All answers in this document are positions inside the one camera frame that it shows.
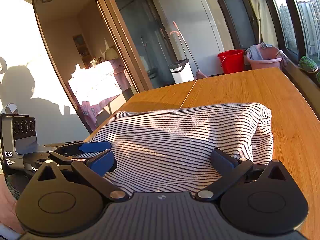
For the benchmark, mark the green plant pot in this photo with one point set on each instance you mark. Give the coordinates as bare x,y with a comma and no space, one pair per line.
308,65
318,78

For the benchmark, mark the pink broom and dustpan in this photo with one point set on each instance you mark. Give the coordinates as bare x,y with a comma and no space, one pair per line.
199,74

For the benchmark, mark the metal pole leaning on wall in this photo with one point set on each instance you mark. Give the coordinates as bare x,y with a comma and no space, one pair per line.
259,21

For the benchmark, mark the green plant pot near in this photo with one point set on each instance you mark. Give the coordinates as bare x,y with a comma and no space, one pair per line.
318,78

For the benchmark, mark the pink plastic basin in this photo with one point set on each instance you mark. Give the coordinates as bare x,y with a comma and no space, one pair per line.
272,57

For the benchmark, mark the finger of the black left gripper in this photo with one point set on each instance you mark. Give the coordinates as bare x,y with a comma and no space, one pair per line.
33,161
78,148

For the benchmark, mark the green plant pot far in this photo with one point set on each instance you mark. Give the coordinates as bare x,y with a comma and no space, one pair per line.
308,65

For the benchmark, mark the red plastic bucket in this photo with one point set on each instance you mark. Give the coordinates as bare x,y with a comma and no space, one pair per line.
232,61

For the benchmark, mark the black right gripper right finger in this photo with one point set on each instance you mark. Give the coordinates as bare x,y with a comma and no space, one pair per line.
232,171

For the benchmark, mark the white trash bin black lid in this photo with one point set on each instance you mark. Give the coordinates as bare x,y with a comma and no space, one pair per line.
181,71

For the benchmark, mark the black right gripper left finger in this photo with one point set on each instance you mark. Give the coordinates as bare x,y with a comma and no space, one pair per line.
92,171

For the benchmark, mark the pink covered indoor table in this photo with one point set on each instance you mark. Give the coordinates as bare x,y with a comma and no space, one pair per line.
95,87

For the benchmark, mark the dark framed door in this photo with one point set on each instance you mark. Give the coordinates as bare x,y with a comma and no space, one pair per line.
241,21

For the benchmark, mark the grey cloth on basin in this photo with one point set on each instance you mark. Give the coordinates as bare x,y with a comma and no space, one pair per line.
254,53

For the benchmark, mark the striped beige knit garment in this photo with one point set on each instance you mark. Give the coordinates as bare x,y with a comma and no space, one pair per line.
169,150

